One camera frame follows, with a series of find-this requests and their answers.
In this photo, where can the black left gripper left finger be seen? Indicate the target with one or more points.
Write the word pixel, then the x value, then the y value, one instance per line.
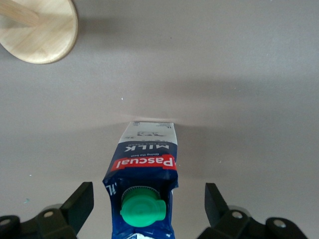
pixel 62 214

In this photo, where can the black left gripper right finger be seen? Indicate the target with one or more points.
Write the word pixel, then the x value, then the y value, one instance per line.
pixel 236 219

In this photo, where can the round wooden stand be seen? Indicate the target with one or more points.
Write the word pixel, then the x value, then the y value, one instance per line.
pixel 37 30

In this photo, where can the blue Pascal milk carton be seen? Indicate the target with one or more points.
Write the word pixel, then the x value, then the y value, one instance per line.
pixel 147 179

